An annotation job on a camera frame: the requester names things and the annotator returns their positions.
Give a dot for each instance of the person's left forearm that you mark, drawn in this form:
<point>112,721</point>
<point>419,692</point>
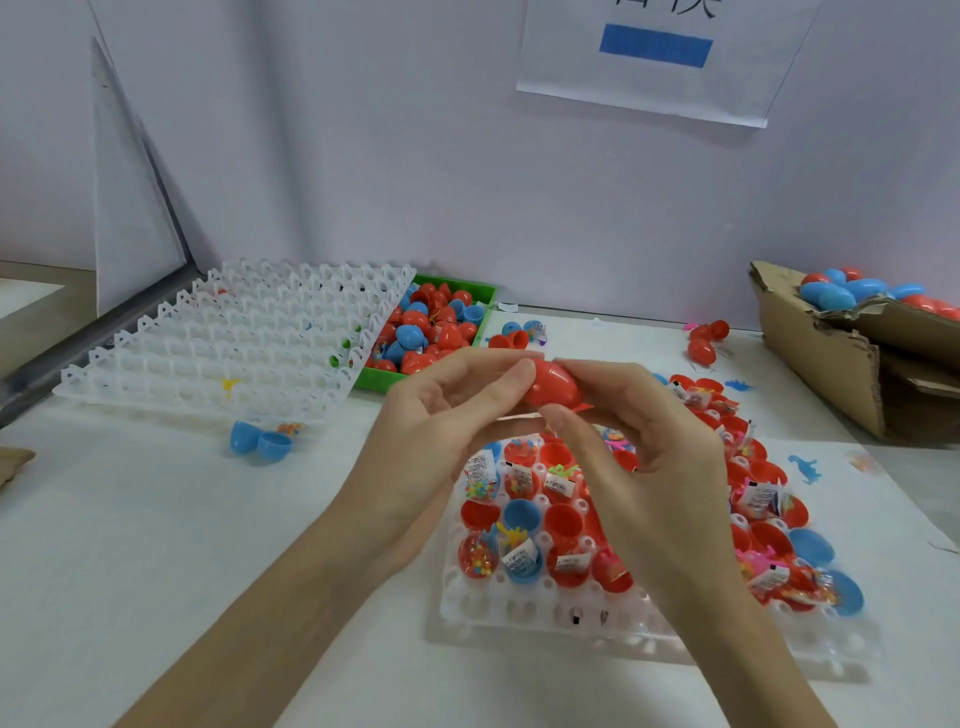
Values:
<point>240,638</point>

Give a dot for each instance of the small orange toy piece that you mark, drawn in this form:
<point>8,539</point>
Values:
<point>288,428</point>

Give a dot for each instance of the white paper sign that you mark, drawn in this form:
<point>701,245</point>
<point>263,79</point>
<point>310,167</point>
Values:
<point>765,60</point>

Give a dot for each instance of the grey metal rail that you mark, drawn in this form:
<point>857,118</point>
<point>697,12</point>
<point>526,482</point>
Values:
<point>90,348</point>

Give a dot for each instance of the small blue toy piece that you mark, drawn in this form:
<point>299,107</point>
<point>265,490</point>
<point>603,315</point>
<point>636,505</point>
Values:
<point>804,468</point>

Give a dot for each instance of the clear plastic egg tray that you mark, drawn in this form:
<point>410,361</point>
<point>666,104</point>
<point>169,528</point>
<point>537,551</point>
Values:
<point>233,338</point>
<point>525,608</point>

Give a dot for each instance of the person's right hand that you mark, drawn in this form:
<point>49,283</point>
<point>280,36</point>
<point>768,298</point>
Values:
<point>660,495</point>

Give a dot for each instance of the pile of finished eggs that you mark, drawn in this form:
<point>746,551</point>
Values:
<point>885,293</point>

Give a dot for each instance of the green plastic tray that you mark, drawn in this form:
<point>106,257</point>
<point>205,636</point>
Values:
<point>483,285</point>

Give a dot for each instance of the blue egg shell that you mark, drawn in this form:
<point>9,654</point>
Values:
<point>261,440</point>

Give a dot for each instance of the person's right forearm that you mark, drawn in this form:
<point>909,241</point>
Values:
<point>750,675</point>

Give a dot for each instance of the clear triangular panel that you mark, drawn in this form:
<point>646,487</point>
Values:
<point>135,188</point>

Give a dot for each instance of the small capsule cluster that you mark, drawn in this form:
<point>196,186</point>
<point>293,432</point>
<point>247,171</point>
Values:
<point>518,332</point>

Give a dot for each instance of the cardboard box of capsules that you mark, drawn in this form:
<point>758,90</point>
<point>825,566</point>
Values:
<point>818,348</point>

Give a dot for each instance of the flat brown cardboard sheet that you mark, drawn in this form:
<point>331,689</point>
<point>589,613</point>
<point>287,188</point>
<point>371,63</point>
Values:
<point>15,462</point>

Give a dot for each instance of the person's left hand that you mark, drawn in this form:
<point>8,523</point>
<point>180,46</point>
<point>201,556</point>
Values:
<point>413,473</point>

